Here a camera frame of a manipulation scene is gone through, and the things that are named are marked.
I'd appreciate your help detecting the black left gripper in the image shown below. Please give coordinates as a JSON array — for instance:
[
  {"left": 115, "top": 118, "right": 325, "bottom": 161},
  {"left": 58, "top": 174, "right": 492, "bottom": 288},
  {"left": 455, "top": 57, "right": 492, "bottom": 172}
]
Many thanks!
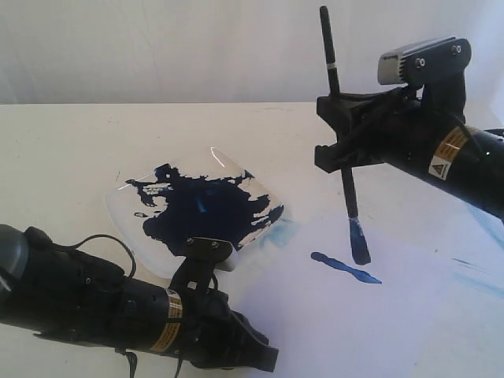
[{"left": 157, "top": 287, "right": 279, "bottom": 372}]

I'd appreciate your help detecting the black paintbrush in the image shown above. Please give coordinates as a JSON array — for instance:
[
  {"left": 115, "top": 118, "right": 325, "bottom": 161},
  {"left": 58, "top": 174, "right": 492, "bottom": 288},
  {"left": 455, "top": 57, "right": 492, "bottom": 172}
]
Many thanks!
[{"left": 319, "top": 6, "right": 371, "bottom": 265}]

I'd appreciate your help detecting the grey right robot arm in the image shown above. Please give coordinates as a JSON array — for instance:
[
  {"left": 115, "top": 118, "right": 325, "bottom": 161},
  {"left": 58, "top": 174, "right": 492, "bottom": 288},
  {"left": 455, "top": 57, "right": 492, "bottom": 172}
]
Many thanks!
[{"left": 315, "top": 88, "right": 503, "bottom": 218}]

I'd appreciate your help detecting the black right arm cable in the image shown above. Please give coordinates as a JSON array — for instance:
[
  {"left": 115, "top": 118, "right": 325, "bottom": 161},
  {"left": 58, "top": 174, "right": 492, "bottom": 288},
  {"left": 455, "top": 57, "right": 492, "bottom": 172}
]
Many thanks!
[{"left": 456, "top": 124, "right": 485, "bottom": 162}]

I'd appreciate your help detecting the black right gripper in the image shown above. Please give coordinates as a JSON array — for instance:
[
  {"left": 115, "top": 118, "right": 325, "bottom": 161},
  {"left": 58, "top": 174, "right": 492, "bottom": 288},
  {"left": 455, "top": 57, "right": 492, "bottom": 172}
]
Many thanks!
[{"left": 314, "top": 92, "right": 465, "bottom": 177}]

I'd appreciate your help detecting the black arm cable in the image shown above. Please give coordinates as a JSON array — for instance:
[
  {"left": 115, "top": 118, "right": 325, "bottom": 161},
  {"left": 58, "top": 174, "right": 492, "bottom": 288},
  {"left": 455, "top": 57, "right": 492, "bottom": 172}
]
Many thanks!
[
  {"left": 456, "top": 124, "right": 485, "bottom": 162},
  {"left": 66, "top": 234, "right": 139, "bottom": 279}
]

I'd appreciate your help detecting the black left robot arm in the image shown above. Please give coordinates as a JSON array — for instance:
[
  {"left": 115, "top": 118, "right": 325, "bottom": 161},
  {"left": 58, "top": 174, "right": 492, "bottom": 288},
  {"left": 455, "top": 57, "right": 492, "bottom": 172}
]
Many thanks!
[{"left": 1, "top": 225, "right": 279, "bottom": 372}]

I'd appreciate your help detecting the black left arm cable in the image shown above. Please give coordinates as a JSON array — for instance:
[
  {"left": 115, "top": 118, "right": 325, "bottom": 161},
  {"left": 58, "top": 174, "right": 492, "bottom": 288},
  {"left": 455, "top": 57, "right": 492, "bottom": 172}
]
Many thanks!
[{"left": 66, "top": 234, "right": 139, "bottom": 279}]

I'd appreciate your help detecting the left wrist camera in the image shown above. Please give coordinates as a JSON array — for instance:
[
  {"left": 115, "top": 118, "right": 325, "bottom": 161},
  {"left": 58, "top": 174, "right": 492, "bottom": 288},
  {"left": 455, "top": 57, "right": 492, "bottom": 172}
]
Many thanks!
[{"left": 181, "top": 237, "right": 239, "bottom": 272}]

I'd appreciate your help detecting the white paper sheet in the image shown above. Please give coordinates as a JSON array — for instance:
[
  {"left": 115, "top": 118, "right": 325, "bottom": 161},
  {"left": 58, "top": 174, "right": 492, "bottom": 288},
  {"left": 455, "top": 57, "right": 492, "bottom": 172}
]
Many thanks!
[{"left": 235, "top": 216, "right": 503, "bottom": 377}]

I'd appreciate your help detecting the white square paint plate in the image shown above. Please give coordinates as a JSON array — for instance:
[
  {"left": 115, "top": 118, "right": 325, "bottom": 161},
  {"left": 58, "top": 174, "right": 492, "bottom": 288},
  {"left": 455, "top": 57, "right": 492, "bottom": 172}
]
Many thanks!
[{"left": 105, "top": 146, "right": 284, "bottom": 278}]

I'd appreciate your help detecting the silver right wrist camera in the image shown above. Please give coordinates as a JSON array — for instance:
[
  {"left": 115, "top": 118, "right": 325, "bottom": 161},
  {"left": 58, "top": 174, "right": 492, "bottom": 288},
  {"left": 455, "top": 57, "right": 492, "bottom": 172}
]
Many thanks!
[{"left": 377, "top": 36, "right": 472, "bottom": 87}]

